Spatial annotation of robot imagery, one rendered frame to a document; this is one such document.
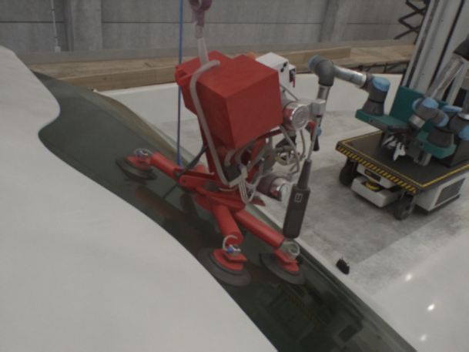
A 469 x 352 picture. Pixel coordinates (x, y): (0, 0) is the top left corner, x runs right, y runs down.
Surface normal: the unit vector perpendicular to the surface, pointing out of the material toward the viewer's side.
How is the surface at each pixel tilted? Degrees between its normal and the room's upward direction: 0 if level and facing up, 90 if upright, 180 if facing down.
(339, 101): 90
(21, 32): 90
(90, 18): 90
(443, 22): 90
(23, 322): 21
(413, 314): 14
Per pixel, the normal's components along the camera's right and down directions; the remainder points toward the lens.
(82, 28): 0.61, 0.48
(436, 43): -0.78, 0.22
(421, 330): 0.34, -0.63
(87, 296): 0.42, -0.86
